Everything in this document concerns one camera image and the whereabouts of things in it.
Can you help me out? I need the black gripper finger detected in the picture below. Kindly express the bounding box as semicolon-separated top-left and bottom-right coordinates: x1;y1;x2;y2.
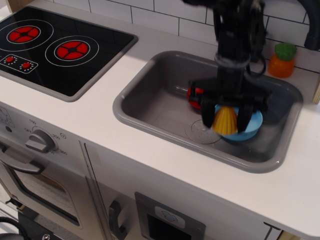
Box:
236;106;253;133
201;102;216;128

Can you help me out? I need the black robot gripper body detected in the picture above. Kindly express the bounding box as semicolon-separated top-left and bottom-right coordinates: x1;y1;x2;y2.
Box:
189;64;272;111

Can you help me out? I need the yellow toy corn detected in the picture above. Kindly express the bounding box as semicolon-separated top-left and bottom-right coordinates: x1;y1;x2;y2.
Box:
212;106;238;135

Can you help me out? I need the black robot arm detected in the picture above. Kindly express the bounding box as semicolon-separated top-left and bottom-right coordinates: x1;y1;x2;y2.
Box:
186;0;270;133

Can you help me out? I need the light blue plastic bowl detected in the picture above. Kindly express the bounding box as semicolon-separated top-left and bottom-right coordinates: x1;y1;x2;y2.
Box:
211;105;263;141

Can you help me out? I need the grey toy sink basin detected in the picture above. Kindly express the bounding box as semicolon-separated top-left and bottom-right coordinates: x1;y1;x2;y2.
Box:
113;51;303;173

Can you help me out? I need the red toy tomato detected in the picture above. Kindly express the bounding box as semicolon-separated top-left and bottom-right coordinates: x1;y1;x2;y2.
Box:
187;86;204;110

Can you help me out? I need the orange toy carrot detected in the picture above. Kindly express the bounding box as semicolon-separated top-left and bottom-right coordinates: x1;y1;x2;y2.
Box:
267;42;297;78

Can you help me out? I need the dark grey toy faucet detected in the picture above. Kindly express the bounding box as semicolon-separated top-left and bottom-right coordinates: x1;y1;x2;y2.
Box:
249;0;320;63

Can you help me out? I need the grey dishwasher control panel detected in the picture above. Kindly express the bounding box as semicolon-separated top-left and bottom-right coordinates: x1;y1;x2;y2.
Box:
134;192;206;240

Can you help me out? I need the black toy stovetop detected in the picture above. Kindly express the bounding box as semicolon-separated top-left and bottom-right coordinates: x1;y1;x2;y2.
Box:
0;6;138;102

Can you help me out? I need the white toy oven door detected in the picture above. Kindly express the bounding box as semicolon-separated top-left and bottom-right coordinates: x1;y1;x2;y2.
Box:
0;143;106;240

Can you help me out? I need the grey oven dial knob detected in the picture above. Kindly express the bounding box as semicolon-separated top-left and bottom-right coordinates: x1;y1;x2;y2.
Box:
25;129;55;154

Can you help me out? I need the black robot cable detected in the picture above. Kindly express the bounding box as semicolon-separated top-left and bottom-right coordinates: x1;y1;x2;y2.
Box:
246;42;268;78

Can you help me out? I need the grey cabinet door handle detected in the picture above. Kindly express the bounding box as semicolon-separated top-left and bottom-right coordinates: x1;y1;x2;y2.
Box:
107;200;128;240

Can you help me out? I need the grey oven door handle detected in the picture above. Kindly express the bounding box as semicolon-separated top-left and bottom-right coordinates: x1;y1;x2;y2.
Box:
0;143;45;175

